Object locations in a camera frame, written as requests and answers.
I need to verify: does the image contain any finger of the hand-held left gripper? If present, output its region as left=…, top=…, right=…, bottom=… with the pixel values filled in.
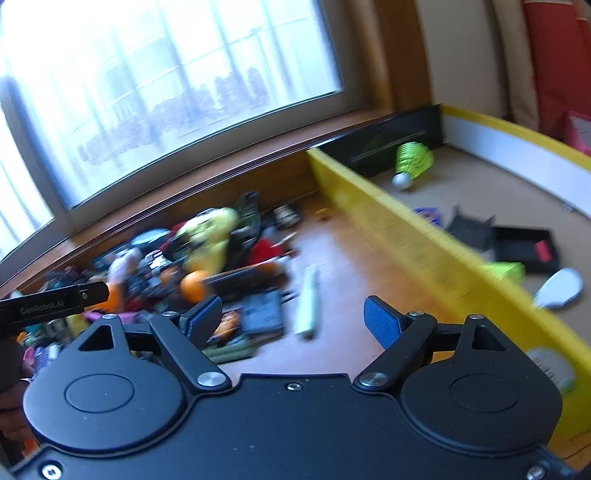
left=0, top=281, right=112, bottom=325

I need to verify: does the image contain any white brush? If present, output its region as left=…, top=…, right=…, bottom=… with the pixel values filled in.
left=526, top=348, right=575, bottom=391

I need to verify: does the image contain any pale green plastic stick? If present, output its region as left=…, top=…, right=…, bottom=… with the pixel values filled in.
left=294, top=265, right=320, bottom=340

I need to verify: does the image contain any white blue flat box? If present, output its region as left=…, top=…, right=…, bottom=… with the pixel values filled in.
left=131, top=231, right=171, bottom=247

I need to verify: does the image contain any window with wooden frame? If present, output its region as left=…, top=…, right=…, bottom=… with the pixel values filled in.
left=0, top=0, right=348, bottom=259

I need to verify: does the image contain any red bag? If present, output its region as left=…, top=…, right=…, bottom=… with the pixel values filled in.
left=522, top=0, right=591, bottom=139

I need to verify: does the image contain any black folded card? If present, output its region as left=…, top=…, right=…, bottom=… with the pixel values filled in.
left=444, top=205, right=497, bottom=252

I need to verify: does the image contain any pink box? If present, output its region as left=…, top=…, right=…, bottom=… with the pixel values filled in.
left=561, top=111, right=591, bottom=155

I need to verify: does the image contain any small black silver toy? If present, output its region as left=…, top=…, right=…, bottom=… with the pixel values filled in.
left=273, top=205, right=301, bottom=227

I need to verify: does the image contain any red plastic piece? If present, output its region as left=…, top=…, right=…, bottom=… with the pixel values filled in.
left=249, top=237, right=279, bottom=266

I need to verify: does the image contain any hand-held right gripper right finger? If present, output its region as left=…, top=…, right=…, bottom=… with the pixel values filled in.
left=353, top=295, right=514, bottom=394

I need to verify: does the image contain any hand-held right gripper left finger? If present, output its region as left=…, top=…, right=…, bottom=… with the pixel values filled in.
left=74, top=295, right=232, bottom=395

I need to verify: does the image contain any person's left hand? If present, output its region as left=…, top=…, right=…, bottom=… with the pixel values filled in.
left=0, top=376, right=34, bottom=457

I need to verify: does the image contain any green shuttlecock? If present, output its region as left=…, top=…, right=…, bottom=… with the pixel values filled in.
left=482, top=261, right=527, bottom=282
left=392, top=142, right=435, bottom=190

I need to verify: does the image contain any grey white oval object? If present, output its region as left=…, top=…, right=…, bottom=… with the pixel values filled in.
left=533, top=268, right=585, bottom=310

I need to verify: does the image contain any black printed board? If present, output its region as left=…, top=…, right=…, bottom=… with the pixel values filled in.
left=318, top=105, right=445, bottom=178

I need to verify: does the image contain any pink white plush toy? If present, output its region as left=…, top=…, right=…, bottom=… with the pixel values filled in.
left=108, top=249, right=141, bottom=283

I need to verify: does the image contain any yellow plush toy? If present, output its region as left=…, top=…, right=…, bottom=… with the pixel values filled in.
left=178, top=208, right=238, bottom=273

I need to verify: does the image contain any clear plastic case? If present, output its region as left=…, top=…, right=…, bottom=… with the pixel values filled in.
left=240, top=291, right=284, bottom=337

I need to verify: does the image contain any large yellow cardboard box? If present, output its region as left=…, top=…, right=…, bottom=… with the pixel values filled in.
left=307, top=104, right=591, bottom=444

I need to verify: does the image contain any green building plate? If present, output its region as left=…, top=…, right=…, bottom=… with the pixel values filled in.
left=203, top=344, right=254, bottom=364

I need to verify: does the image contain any black tray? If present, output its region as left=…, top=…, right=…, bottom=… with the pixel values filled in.
left=492, top=225, right=561, bottom=274

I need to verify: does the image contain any orange ping pong ball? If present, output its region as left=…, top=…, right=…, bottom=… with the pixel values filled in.
left=180, top=271, right=211, bottom=303

